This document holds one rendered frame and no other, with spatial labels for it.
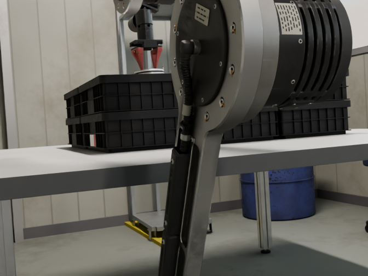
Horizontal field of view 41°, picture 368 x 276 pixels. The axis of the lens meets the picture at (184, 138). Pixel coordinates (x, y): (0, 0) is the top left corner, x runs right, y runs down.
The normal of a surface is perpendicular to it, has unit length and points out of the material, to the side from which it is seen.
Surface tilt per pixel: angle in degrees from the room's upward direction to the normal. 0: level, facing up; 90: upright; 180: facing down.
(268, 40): 95
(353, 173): 90
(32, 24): 90
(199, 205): 115
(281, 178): 90
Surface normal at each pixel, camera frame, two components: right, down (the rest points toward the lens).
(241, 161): 0.39, 0.00
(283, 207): -0.02, 0.04
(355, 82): -0.92, 0.07
